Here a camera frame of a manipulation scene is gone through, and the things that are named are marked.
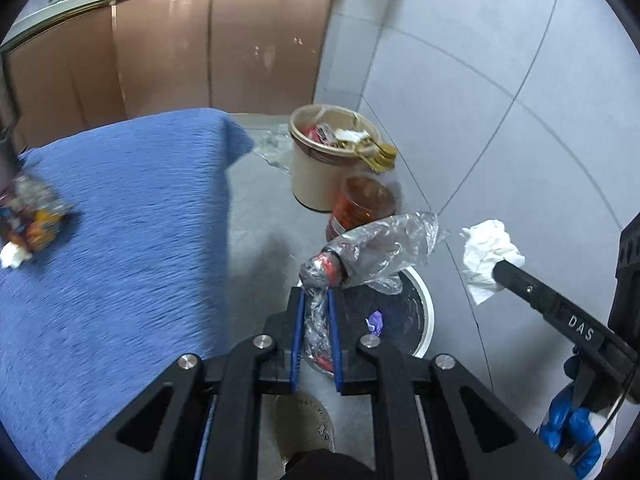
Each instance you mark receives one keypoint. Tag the red packet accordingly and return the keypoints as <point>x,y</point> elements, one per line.
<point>321,133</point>

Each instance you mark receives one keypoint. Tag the person's beige shoe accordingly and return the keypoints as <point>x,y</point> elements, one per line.
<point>305,425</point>

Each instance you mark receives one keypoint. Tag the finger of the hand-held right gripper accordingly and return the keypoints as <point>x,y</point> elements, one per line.
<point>550,305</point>

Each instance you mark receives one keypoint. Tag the clear orange crumpled wrapper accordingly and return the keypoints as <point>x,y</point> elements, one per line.
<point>35,210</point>

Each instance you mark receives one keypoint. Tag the small white tissue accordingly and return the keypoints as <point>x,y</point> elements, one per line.
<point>12,256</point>

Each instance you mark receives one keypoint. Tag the crumpled white paper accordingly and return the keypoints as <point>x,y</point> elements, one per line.
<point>352,136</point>

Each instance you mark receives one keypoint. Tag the amber jar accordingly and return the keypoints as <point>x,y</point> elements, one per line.
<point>360,200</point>

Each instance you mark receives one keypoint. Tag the small beige bin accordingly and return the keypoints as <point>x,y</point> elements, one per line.
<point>310,180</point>

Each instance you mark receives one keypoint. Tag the black bin with white rim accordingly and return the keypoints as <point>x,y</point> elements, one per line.
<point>405,310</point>

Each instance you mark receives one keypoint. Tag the person's right hand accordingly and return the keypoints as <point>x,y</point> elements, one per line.
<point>560,420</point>

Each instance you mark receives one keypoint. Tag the clear plastic wrapper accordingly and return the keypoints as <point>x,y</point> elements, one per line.
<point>390,245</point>

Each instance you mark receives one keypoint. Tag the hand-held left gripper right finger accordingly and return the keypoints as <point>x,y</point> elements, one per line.
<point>335,345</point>

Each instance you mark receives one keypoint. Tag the clear plastic bag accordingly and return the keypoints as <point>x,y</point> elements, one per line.
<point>272,150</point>

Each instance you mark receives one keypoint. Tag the person's dark trouser leg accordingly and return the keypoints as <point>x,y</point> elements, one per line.
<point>330,467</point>

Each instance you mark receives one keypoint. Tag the small purple wrapper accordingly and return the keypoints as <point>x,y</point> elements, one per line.
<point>375,322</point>

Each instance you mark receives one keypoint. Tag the blue towel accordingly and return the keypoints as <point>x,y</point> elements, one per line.
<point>125,260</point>

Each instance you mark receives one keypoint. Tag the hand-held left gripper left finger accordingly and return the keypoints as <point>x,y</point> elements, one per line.
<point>299,340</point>

